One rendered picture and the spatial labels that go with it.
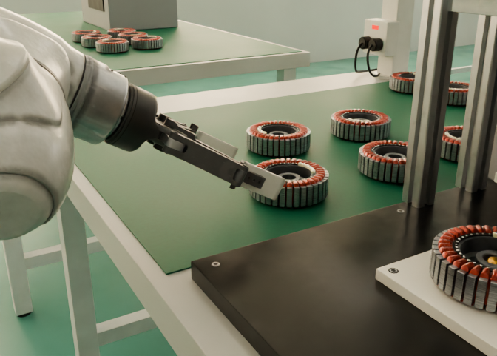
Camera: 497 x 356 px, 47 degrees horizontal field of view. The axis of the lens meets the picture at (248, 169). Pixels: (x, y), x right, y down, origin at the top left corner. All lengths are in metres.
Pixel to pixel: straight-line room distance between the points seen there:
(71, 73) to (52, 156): 0.19
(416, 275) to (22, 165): 0.37
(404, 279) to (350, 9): 5.72
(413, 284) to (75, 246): 0.93
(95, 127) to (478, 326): 0.42
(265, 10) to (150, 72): 3.93
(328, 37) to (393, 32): 4.53
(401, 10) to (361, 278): 1.10
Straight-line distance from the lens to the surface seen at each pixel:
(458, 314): 0.54
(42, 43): 0.60
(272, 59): 1.94
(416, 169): 0.74
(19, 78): 0.46
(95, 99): 0.62
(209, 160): 0.64
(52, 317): 1.94
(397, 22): 1.57
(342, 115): 1.09
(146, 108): 0.65
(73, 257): 1.36
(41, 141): 0.44
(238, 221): 0.73
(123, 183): 0.87
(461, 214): 0.75
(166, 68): 1.77
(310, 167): 0.81
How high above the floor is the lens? 1.07
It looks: 21 degrees down
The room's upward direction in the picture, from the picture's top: straight up
